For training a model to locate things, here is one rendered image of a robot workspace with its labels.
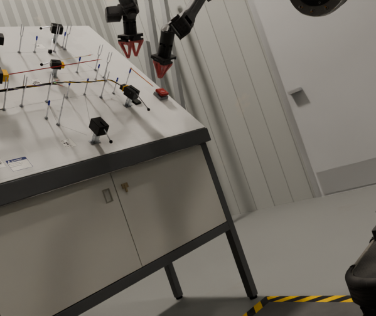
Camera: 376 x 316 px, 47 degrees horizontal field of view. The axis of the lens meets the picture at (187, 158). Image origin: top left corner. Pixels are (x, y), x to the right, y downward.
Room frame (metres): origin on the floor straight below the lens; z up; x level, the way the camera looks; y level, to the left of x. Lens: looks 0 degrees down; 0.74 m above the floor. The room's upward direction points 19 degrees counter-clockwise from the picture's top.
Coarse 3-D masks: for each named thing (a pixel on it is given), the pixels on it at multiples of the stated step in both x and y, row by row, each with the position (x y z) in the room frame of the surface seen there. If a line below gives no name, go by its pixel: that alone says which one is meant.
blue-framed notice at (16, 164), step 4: (24, 156) 1.51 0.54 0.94; (8, 160) 1.47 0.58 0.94; (12, 160) 1.47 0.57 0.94; (16, 160) 1.48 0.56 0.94; (20, 160) 1.49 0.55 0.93; (24, 160) 1.50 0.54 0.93; (28, 160) 1.50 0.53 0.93; (8, 164) 1.45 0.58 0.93; (12, 164) 1.46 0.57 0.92; (16, 164) 1.47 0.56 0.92; (20, 164) 1.47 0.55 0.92; (24, 164) 1.48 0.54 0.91; (28, 164) 1.49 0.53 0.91; (12, 168) 1.45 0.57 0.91; (16, 168) 1.45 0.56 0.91; (20, 168) 1.46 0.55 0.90; (24, 168) 1.47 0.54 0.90
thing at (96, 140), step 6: (90, 120) 1.65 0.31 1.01; (96, 120) 1.65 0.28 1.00; (102, 120) 1.66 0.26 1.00; (90, 126) 1.66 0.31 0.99; (96, 126) 1.64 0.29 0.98; (102, 126) 1.64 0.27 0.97; (108, 126) 1.65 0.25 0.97; (96, 132) 1.65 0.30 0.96; (102, 132) 1.65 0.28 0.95; (96, 138) 1.68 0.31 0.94; (108, 138) 1.64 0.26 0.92
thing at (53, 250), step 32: (64, 192) 1.55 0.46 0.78; (96, 192) 1.64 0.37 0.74; (0, 224) 1.38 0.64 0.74; (32, 224) 1.45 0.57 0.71; (64, 224) 1.53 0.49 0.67; (96, 224) 1.61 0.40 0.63; (0, 256) 1.36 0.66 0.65; (32, 256) 1.42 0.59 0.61; (64, 256) 1.50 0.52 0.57; (96, 256) 1.58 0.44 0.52; (128, 256) 1.67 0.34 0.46; (0, 288) 1.34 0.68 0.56; (32, 288) 1.40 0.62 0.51; (64, 288) 1.47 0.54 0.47; (96, 288) 1.55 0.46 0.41
